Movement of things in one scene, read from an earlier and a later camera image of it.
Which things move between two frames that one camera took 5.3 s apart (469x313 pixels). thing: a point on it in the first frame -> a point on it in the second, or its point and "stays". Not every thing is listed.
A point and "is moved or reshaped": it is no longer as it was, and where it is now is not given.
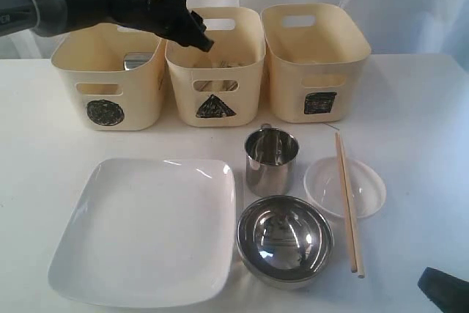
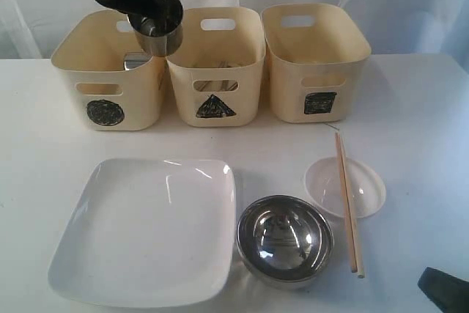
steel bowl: x=283 y=242 stays
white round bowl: x=322 y=181 stays
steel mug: x=270 y=153 is moved or reshaped
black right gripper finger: x=448 y=293 stays
